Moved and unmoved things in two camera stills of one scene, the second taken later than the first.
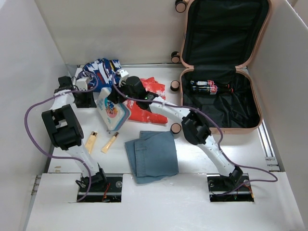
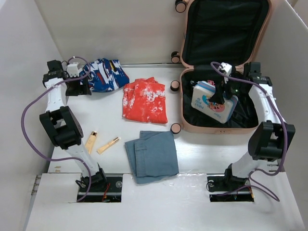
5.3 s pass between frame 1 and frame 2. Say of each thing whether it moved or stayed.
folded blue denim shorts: stayed
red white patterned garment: stayed
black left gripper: moved
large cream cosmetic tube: stayed
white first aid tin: moved
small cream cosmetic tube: moved
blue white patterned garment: stayed
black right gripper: moved
